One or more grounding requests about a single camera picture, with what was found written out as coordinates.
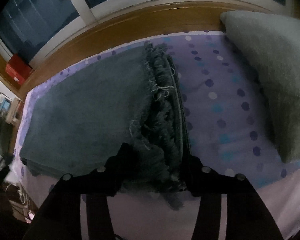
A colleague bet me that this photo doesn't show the blue denim jeans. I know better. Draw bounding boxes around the blue denim jeans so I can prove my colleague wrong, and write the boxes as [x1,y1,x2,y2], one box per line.
[19,43,191,211]

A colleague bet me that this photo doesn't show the red box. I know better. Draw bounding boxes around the red box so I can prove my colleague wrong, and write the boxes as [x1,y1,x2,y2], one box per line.
[5,54,33,85]

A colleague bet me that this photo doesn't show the purple polka dot bedsheet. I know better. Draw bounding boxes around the purple polka dot bedsheet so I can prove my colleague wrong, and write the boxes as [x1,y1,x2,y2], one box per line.
[13,29,300,240]

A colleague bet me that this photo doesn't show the wooden framed sliding window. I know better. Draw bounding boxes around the wooden framed sliding window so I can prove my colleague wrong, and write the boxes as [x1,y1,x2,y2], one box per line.
[0,0,294,98]

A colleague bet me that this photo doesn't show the grey green pillow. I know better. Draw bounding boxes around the grey green pillow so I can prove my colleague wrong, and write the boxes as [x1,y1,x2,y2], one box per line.
[220,10,300,163]

